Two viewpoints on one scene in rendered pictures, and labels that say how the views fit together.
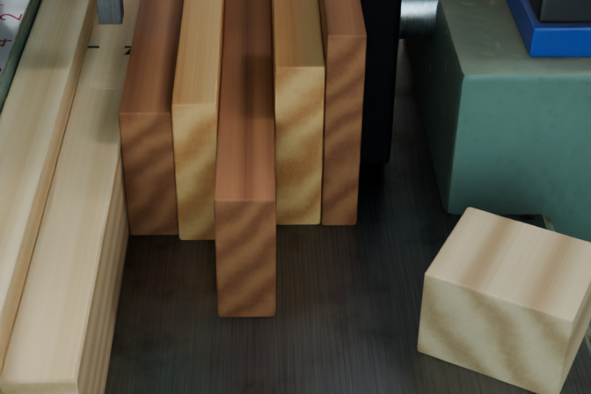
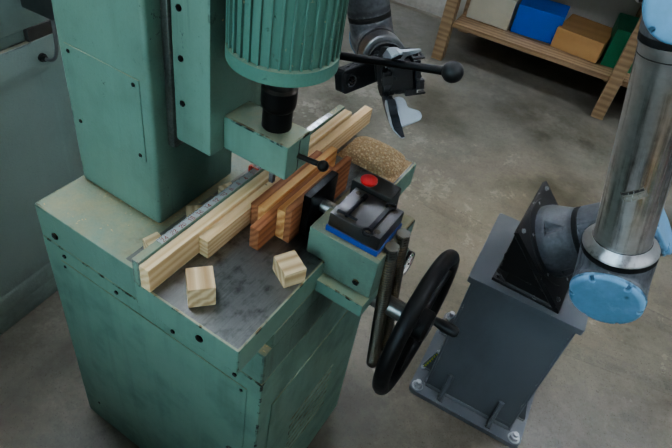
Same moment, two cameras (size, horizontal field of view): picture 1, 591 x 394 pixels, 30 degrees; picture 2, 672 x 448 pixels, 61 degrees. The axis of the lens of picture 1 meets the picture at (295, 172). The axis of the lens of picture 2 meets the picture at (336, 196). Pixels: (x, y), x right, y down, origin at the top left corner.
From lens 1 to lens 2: 0.69 m
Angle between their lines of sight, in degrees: 22
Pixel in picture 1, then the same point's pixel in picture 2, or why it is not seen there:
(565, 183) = (326, 256)
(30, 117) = (238, 195)
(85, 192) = (236, 213)
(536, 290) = (286, 268)
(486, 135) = (313, 239)
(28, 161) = (230, 204)
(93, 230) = (231, 221)
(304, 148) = (280, 224)
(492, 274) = (283, 262)
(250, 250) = (254, 237)
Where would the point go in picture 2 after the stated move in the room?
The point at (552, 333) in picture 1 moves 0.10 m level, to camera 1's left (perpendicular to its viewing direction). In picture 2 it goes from (283, 276) to (236, 245)
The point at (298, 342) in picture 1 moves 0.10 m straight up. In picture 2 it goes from (256, 256) to (259, 214)
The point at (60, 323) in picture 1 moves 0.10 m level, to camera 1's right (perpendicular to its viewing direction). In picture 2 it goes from (213, 233) to (260, 263)
